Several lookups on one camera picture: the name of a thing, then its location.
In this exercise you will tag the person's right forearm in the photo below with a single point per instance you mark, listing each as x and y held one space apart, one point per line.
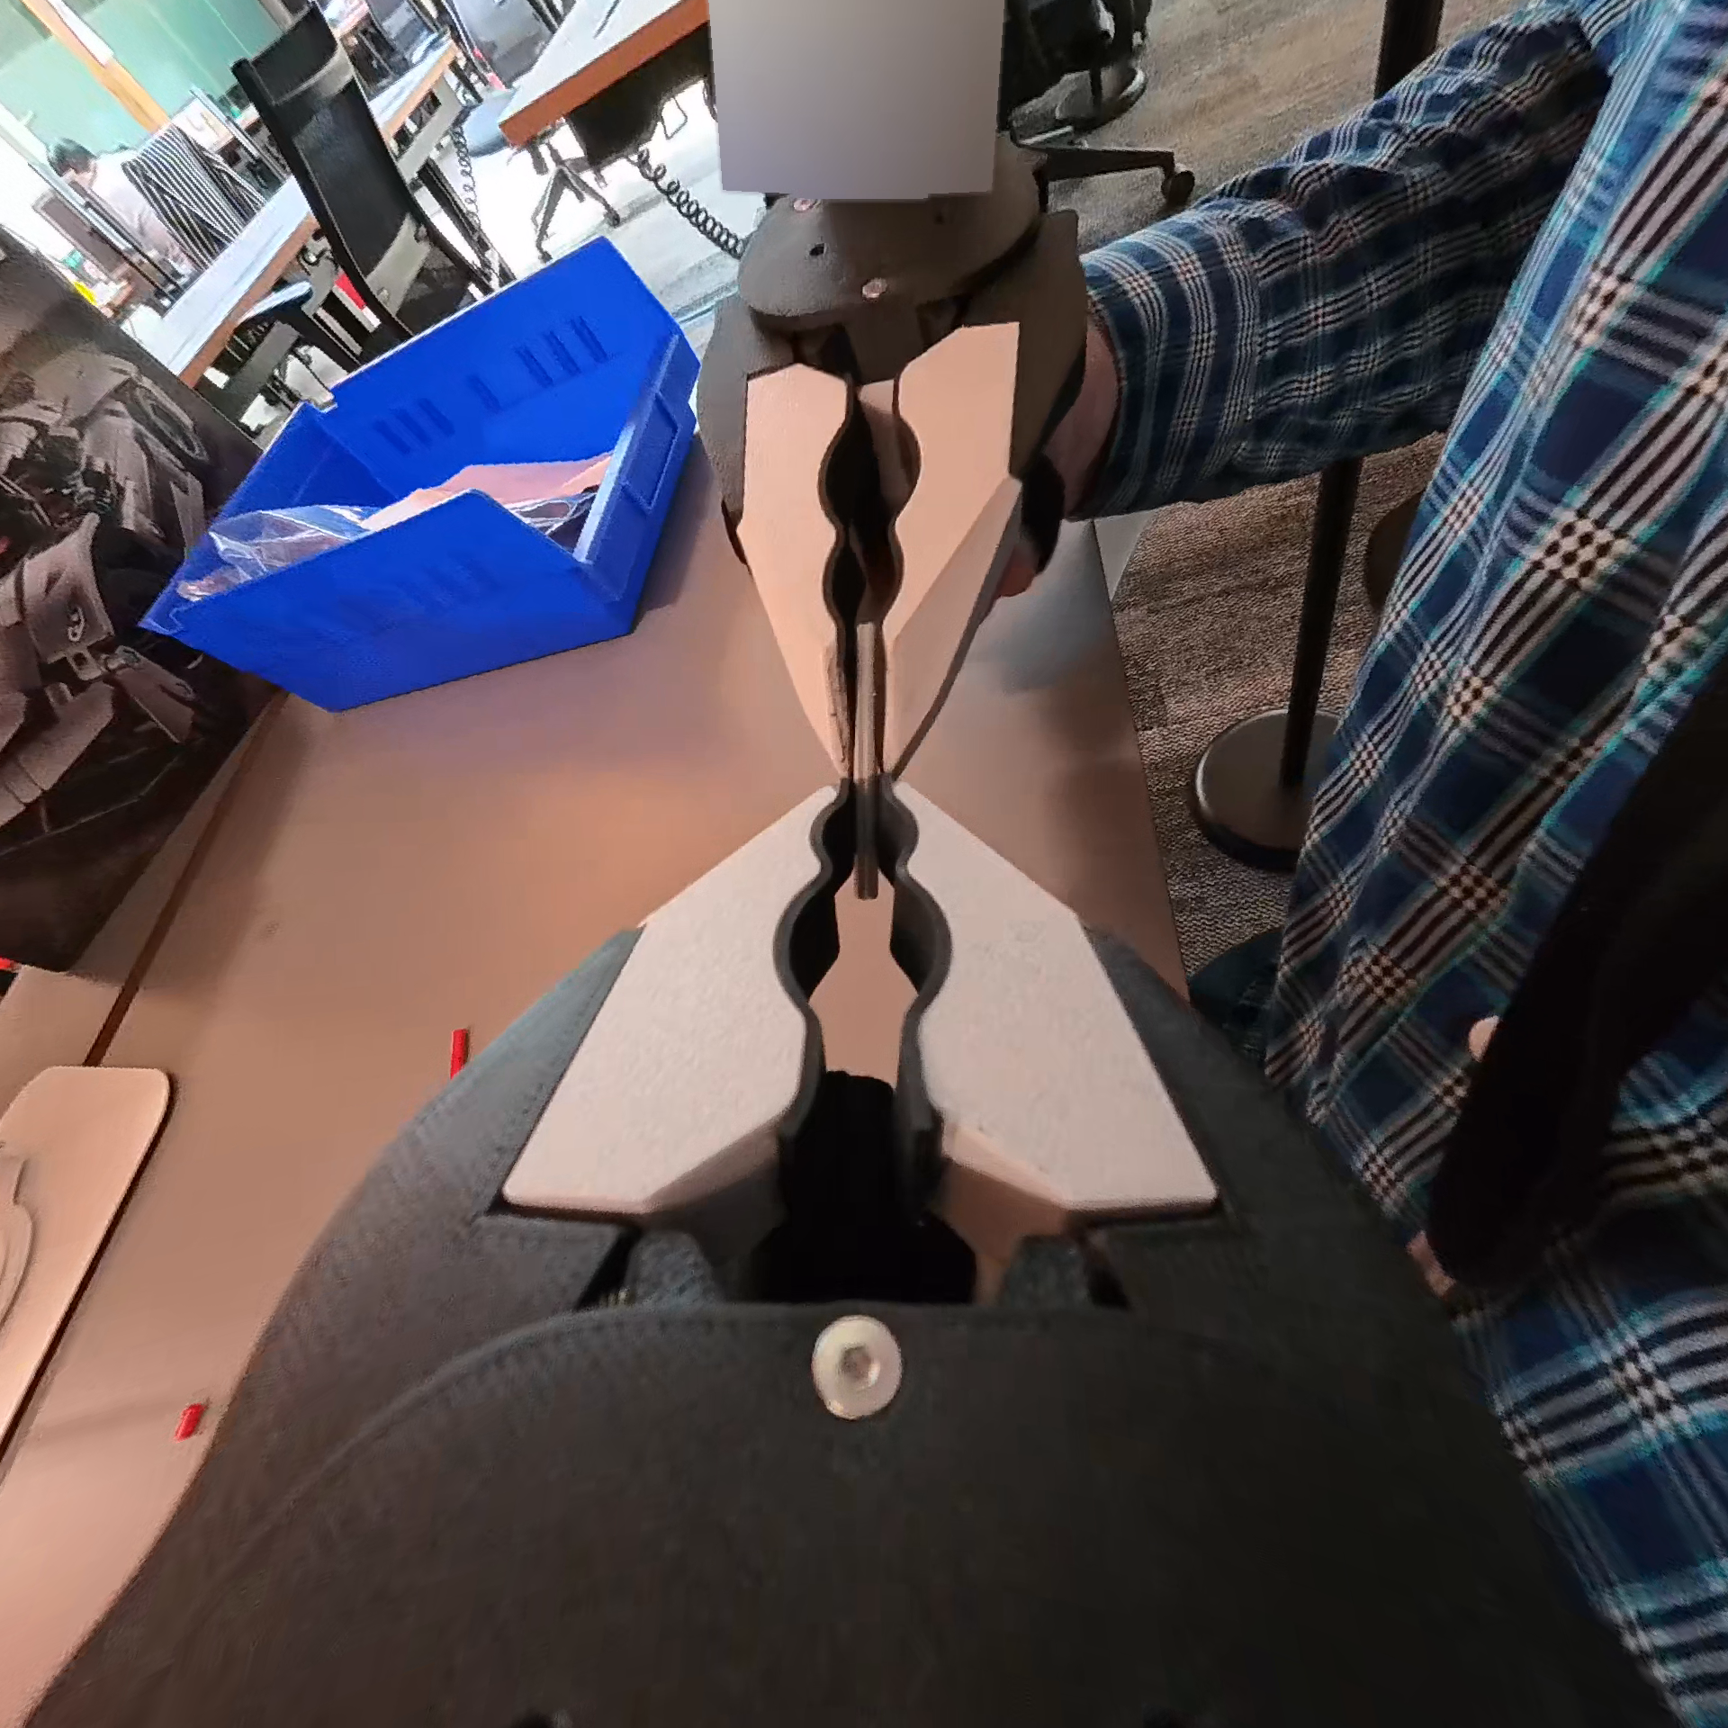
1284 337

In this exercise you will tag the black mesh office chair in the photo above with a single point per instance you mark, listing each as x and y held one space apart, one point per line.
353 177

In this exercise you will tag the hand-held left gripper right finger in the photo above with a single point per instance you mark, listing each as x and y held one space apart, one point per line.
1067 1064

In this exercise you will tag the person's right hand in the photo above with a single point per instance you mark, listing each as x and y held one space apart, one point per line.
1095 431

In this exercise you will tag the background office table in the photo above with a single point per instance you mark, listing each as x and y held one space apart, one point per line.
609 69

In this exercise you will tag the person's plaid shirt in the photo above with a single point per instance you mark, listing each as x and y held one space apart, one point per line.
1555 677

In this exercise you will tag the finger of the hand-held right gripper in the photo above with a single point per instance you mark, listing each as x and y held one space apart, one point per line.
784 502
965 462

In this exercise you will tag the blue plastic bin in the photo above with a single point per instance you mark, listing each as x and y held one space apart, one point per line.
405 611

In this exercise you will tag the black table leg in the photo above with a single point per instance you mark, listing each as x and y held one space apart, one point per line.
1317 649

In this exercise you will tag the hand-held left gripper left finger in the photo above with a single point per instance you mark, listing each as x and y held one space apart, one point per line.
664 1064

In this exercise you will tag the black lego set box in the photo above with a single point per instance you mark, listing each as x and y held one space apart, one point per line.
109 540

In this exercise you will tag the long grey lego axle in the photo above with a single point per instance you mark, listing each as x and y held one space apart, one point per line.
866 864

